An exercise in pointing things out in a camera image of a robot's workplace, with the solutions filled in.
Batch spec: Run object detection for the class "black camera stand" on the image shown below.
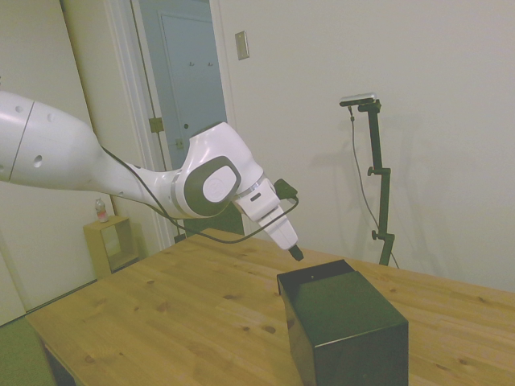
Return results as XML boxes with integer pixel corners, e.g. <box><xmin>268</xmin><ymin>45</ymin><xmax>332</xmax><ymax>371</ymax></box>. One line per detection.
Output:
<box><xmin>356</xmin><ymin>100</ymin><xmax>398</xmax><ymax>267</ymax></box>

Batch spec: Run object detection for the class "grey stereo camera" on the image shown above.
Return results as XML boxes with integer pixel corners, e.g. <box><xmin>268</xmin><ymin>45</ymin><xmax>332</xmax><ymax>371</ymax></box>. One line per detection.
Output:
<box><xmin>339</xmin><ymin>92</ymin><xmax>379</xmax><ymax>108</ymax></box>

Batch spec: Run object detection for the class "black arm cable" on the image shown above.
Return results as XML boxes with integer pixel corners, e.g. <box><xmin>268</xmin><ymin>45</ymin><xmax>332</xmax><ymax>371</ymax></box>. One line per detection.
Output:
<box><xmin>99</xmin><ymin>145</ymin><xmax>301</xmax><ymax>245</ymax></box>

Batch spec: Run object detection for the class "black drawer cabinet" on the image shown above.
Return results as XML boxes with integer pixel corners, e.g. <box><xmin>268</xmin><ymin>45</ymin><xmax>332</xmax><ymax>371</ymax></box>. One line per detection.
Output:
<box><xmin>281</xmin><ymin>269</ymin><xmax>410</xmax><ymax>386</ymax></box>

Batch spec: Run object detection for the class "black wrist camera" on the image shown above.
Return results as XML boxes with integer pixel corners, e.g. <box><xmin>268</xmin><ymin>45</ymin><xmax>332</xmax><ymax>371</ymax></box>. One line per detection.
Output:
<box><xmin>274</xmin><ymin>178</ymin><xmax>299</xmax><ymax>201</ymax></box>

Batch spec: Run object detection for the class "beige wall switch plate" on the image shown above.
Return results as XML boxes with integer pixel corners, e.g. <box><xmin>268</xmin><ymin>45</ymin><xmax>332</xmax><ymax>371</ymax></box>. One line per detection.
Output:
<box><xmin>234</xmin><ymin>30</ymin><xmax>251</xmax><ymax>62</ymax></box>

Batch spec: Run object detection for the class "clear bottle red label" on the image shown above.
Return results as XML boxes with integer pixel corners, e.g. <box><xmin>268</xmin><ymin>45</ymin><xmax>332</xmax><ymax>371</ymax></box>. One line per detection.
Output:
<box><xmin>93</xmin><ymin>197</ymin><xmax>110</xmax><ymax>224</ymax></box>

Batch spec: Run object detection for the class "white door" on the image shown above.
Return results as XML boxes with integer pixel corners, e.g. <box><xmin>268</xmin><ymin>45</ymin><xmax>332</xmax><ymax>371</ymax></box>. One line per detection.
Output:
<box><xmin>130</xmin><ymin>0</ymin><xmax>237</xmax><ymax>242</ymax></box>

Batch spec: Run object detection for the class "wooden cube shelf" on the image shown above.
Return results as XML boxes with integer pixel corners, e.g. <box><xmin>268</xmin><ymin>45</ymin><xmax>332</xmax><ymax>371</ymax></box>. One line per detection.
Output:
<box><xmin>82</xmin><ymin>214</ymin><xmax>141</xmax><ymax>279</ymax></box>

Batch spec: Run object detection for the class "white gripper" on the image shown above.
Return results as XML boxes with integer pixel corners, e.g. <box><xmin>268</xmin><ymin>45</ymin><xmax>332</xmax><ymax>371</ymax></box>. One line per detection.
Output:
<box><xmin>234</xmin><ymin>179</ymin><xmax>304</xmax><ymax>263</ymax></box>

